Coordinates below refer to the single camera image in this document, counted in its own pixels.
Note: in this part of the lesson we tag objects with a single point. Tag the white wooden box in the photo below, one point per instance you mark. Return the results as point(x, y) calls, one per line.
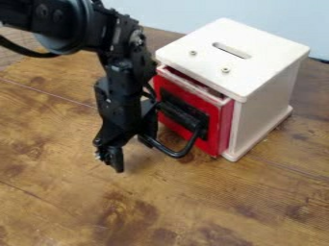
point(232, 73)

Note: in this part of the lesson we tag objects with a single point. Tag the black metal drawer handle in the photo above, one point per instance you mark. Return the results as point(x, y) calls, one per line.
point(179, 113)

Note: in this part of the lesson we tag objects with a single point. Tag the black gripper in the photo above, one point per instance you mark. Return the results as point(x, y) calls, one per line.
point(121, 106)

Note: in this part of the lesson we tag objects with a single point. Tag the red drawer front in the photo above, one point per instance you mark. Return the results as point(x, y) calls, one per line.
point(212, 102)

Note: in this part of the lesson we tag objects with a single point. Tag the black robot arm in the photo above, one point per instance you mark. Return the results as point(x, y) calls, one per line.
point(73, 25)

